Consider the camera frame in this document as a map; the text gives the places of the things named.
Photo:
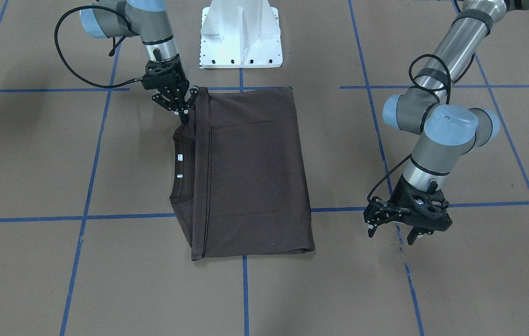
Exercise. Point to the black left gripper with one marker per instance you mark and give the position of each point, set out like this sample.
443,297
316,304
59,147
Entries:
384,212

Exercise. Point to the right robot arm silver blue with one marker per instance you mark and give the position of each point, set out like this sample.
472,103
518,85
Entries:
147,19

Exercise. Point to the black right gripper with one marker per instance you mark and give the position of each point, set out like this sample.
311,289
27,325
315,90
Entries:
174,93

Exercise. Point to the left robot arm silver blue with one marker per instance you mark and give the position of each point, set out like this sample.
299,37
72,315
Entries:
446,131

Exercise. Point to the brown t-shirt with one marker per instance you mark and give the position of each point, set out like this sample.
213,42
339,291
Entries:
240,186

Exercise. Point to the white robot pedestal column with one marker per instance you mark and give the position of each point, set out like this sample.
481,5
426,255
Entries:
240,34

